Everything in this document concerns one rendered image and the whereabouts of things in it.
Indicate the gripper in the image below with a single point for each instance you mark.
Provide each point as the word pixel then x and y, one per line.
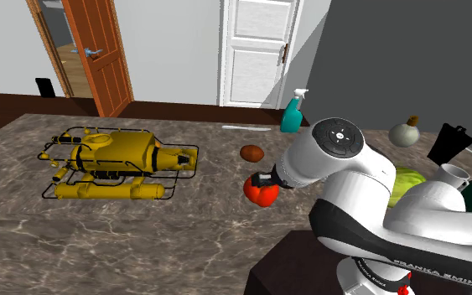
pixel 257 180

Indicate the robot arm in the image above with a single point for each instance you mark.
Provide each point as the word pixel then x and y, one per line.
pixel 354 192

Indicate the red bell pepper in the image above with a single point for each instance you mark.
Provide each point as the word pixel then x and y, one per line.
pixel 262 196

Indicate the brown potato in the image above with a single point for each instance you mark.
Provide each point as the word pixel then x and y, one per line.
pixel 252 153

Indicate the white knife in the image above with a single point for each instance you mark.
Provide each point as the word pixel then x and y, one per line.
pixel 245 128

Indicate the teal spray bottle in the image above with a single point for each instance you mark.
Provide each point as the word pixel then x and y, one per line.
pixel 291 119

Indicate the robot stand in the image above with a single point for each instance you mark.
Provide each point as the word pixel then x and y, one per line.
pixel 290 265

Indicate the white panel door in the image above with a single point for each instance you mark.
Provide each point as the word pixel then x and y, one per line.
pixel 256 53

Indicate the yellow toy submarine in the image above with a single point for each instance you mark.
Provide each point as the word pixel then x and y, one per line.
pixel 129 153

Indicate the green cabbage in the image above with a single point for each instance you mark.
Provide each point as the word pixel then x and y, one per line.
pixel 407 182

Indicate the grey round vase with cork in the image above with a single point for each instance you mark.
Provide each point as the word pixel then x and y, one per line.
pixel 403 134

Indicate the white cup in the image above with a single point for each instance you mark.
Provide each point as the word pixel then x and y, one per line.
pixel 450 176

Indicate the black spatula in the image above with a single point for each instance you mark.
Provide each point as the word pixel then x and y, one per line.
pixel 450 143

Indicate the orange wooden door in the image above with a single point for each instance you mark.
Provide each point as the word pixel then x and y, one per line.
pixel 96 53

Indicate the black box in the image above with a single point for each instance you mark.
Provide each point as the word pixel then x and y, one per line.
pixel 46 87

